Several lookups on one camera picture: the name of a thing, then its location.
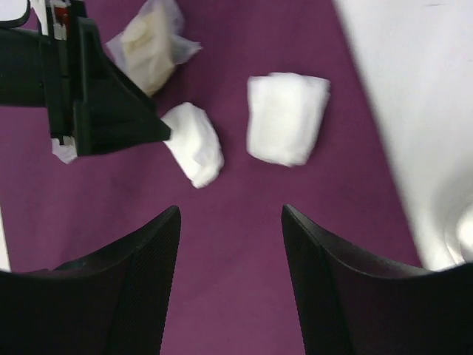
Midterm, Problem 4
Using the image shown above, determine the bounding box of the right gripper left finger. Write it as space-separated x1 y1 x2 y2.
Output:
1 206 181 354

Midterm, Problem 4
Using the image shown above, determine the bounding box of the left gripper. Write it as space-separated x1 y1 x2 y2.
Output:
1 1 171 156

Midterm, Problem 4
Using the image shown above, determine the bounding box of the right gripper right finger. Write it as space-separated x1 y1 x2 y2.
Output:
281 205 472 355

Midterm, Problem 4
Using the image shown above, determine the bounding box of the gauze packet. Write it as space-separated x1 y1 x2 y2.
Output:
51 139 78 164
106 1 202 97

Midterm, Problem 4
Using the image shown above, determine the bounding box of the white cotton pad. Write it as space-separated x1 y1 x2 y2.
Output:
162 102 224 189
246 72 330 167

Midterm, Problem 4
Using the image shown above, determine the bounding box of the purple cloth mat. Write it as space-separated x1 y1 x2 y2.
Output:
1 1 420 354

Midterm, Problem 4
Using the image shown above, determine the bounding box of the steel instrument tray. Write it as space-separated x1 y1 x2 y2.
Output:
435 200 472 266

